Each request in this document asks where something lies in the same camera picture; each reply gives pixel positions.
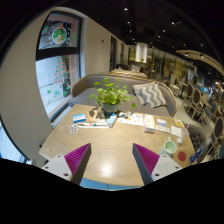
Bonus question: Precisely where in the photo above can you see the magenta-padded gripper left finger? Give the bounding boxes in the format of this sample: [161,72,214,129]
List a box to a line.
[41,143,93,186]

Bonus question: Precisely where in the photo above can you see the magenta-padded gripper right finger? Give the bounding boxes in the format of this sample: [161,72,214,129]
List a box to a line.
[132,143,184,186]

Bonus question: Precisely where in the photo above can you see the pale green ceramic mug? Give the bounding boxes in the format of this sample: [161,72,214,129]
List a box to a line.
[159,137,178,158]

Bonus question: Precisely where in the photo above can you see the flat round red coaster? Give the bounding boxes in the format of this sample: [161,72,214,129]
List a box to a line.
[177,150,188,162]

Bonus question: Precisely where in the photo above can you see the white tissue box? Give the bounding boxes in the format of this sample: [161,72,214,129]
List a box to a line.
[143,114,156,134]

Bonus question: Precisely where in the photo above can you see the white paper slip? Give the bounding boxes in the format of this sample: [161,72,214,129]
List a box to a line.
[155,118,172,133]

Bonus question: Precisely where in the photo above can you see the white paper napkin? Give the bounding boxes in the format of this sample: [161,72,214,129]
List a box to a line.
[170,125,184,138]

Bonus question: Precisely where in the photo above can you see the blue white small card box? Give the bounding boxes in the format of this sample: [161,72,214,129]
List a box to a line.
[72,113,88,124]

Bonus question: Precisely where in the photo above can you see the white printed paper leaflets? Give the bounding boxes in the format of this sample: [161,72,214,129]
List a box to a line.
[117,111,145,127]

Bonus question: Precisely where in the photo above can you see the small blue white carton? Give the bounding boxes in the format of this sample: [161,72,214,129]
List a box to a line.
[106,113,118,128]

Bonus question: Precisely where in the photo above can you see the dark grey tufted armchair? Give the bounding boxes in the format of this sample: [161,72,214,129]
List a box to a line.
[186,123,209,154]

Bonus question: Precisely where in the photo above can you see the grey curved sofa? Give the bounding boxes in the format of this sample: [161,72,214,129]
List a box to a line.
[68,73,179,118]

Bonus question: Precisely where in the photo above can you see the grey white chevron cushion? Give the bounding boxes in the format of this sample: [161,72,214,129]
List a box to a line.
[132,83,168,109]

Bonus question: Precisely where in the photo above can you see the green potted plant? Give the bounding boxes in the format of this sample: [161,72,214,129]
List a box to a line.
[88,77,137,116]

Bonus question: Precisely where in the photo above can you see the window with festive decals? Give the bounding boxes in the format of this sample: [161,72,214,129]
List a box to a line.
[35,10,84,121]

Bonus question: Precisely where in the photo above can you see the group of ceiling spotlights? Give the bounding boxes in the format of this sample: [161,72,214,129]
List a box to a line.
[123,6,205,48]

